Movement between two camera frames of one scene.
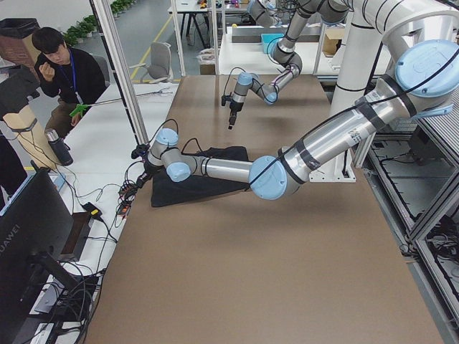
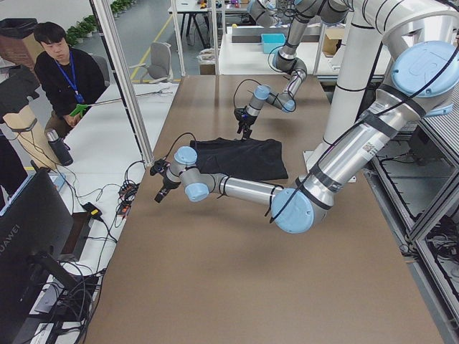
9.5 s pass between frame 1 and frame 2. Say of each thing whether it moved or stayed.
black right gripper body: moved
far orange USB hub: stayed
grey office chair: stayed
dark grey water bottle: stayed
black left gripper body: moved
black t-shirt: moved
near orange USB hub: stayed
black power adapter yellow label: stayed
